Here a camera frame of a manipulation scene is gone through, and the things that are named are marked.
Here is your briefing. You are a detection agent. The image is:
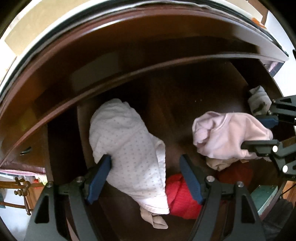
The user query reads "grey underwear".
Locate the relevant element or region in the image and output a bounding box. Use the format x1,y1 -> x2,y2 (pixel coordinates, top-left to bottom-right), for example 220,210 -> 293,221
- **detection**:
248,85 -> 272,116

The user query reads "red knit sock roll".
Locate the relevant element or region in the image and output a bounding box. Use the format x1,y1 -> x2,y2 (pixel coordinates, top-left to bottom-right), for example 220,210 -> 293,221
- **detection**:
166,173 -> 202,219

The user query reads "white dotted underwear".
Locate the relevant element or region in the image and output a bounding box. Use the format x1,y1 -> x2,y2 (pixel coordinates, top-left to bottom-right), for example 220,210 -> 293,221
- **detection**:
89,99 -> 170,230

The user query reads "pale pink underwear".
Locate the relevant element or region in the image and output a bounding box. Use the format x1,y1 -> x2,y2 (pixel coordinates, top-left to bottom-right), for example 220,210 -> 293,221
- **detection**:
192,111 -> 273,171

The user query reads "teal box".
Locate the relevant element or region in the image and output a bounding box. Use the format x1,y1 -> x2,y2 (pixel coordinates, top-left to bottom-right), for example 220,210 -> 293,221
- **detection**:
250,185 -> 278,216

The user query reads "wooden coat rack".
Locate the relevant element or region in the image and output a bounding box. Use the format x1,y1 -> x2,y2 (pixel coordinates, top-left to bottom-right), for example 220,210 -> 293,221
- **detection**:
1,177 -> 44,216

